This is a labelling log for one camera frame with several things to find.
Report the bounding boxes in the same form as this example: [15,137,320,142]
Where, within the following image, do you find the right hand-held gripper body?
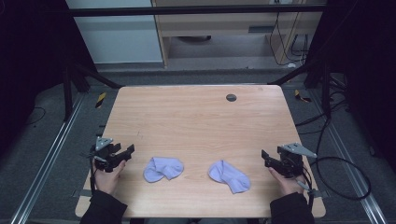
[276,142,318,179]

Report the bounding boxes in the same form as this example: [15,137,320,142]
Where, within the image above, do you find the person's right hand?
[267,166,308,198]

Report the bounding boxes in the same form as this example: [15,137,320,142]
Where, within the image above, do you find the black hanging cables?
[268,11,311,68]

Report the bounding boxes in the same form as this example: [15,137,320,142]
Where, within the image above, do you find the yellow black striped tape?
[94,91,107,109]
[293,89,313,104]

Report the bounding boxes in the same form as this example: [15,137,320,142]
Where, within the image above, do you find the black looped cable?
[310,118,373,202]

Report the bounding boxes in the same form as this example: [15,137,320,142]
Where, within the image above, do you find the light wooden desk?
[150,0,326,69]

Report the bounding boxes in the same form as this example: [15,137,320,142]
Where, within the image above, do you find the left hand-held gripper cable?
[89,155,97,194]

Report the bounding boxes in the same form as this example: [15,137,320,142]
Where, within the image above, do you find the person's left hand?
[92,159,127,197]

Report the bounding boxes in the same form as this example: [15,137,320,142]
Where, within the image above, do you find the black metal stand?
[267,59,348,120]
[61,59,124,123]

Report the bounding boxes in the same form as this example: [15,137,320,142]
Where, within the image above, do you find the black frame crossbar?
[67,5,326,18]

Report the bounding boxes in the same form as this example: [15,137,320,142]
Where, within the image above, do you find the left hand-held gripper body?
[89,136,126,174]

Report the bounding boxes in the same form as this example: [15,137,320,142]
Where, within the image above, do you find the light purple sock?
[207,159,252,195]
[142,156,185,184]

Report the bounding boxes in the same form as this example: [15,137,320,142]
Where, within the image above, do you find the hand-held gripper cable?
[296,166,317,216]
[89,155,97,194]

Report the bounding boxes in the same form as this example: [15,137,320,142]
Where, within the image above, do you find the aluminium floor rail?
[311,90,389,224]
[8,92,87,224]

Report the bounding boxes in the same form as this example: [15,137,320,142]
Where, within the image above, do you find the white cabinet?
[64,0,164,65]

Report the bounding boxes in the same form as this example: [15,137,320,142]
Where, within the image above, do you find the right hand-held gripper cable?
[296,166,317,216]

